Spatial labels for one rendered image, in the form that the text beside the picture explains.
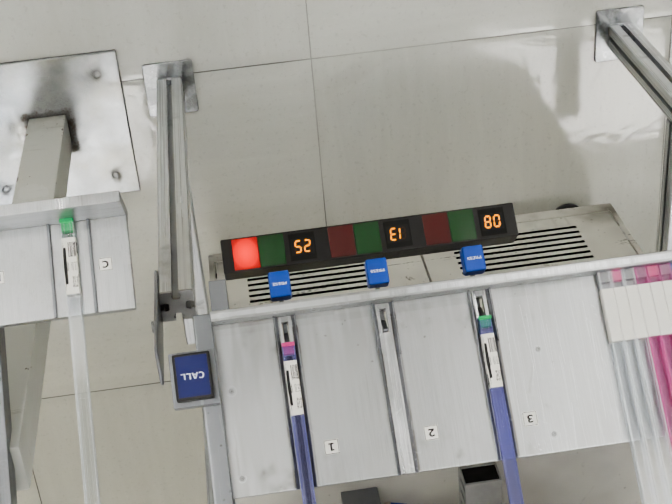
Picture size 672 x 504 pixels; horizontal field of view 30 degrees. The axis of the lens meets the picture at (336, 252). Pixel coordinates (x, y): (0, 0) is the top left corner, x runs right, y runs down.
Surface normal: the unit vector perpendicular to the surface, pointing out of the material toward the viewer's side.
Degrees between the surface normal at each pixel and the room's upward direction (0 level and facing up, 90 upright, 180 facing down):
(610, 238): 90
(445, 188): 0
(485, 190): 0
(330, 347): 46
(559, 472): 0
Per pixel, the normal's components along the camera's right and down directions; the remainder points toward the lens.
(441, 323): 0.04, -0.25
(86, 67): 0.13, 0.51
